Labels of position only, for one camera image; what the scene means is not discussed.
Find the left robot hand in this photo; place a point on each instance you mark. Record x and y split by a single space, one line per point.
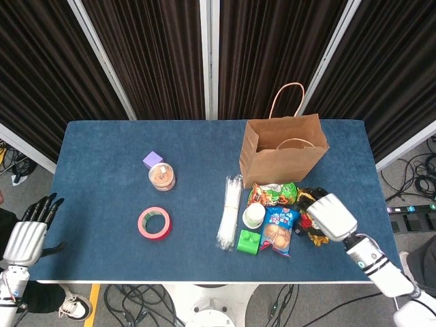
24 242

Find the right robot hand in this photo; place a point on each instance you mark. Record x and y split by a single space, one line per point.
330 218

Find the gold foil snack package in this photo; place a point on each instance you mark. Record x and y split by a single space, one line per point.
320 241

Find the blue bread package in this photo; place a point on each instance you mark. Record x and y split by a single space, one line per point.
277 231

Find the green orange snack bag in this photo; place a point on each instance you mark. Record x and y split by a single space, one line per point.
272 197

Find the white leaf print paper cup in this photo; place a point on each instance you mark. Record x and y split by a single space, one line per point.
253 216

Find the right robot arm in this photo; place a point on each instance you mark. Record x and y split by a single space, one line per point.
374 262

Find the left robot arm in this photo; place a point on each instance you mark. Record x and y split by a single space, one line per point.
10 293

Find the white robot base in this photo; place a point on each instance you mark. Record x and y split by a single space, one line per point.
211 303

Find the brown paper bag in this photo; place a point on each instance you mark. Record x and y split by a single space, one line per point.
272 167

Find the black ink bottle red cap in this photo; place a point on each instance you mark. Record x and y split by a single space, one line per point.
298 231

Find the person in black trousers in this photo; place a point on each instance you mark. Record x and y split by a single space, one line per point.
41 299

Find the white paper scrap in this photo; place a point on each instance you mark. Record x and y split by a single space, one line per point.
18 180

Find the black white sneaker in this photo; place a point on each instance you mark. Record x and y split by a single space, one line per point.
76 306

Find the green toy building block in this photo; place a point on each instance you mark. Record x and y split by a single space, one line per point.
248 243

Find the yellow floor tape strip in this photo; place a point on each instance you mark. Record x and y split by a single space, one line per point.
92 303

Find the person in dark trousers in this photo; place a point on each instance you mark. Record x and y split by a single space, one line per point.
422 259

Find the white plastic zip ties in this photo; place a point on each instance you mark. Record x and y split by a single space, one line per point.
228 218

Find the blue table cloth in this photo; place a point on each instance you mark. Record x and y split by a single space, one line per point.
102 153

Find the red adhesive tape roll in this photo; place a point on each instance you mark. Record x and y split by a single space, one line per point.
141 223

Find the clear jar of rubber bands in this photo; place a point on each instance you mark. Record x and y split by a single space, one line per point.
161 177

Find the purple cube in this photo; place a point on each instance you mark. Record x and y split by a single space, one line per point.
152 158

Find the black pleated partition panel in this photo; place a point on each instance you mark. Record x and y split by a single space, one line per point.
34 68
153 51
391 68
265 51

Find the white table frame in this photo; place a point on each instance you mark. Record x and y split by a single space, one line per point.
136 282

